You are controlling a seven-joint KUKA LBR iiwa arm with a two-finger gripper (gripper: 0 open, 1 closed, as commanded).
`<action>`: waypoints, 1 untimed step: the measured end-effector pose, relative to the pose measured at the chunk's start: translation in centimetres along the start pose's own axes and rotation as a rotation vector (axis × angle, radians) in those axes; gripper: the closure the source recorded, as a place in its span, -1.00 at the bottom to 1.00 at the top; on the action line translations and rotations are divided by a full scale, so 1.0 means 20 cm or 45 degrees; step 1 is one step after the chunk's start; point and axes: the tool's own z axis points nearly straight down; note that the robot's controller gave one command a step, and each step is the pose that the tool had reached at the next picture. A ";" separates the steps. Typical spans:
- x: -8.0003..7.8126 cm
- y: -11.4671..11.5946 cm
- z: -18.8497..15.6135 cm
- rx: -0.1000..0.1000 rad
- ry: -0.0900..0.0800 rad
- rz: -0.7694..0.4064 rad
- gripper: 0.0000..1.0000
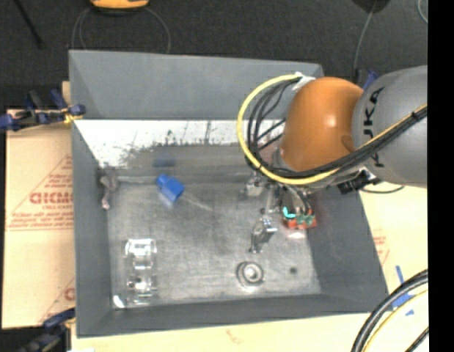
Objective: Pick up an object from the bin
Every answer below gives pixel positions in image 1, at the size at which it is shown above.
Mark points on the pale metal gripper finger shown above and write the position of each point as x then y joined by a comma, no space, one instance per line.
262,233
254,188

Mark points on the brown cardboard board red print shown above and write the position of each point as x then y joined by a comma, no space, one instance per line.
37,240

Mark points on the grey metal bin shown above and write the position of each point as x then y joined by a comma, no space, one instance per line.
197,240

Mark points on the clear glass thing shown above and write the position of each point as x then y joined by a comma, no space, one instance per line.
141,270

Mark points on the black cylinder on white bracket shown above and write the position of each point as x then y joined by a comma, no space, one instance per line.
353,184

